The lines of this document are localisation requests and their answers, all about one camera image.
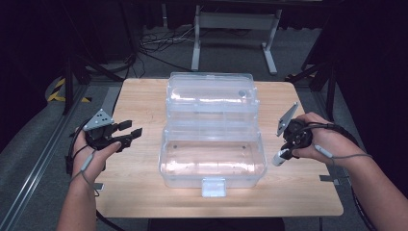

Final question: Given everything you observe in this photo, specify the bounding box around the person's right hand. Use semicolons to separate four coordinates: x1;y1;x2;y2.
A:
291;112;364;168

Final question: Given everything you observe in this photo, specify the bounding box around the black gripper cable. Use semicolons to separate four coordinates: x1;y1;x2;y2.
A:
64;117;94;177
299;121;378;231

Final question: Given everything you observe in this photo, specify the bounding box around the dark cloth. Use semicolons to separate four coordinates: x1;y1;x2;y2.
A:
147;217;286;231

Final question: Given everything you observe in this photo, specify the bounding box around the yellow black floor tape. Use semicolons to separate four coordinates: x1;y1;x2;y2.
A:
47;77;93;104

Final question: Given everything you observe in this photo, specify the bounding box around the white metal desk frame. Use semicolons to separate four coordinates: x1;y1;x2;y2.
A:
191;4;284;77

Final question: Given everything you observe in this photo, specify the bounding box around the person's left hand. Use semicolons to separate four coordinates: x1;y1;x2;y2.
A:
70;127;123;187

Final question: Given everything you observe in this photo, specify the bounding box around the bundle of floor cables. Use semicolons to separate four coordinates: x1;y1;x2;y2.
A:
138;26;197;55

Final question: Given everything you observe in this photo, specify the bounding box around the clear plastic storage box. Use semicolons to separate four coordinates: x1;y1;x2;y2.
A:
158;71;268;197

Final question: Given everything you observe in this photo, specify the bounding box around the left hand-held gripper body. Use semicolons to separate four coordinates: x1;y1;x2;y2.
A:
82;108;131;152

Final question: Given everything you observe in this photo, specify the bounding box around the white cylindrical tube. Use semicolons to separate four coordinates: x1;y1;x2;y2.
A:
271;148;291;167

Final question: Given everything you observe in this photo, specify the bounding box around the grey wrist strap cable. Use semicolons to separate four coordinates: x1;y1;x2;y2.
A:
77;149;101;197
313;143;375;162

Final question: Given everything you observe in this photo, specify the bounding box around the black metal stand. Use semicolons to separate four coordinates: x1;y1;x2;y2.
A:
62;54;125;116
284;59;339;122

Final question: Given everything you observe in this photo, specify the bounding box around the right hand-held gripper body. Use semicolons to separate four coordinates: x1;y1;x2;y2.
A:
276;101;315;152

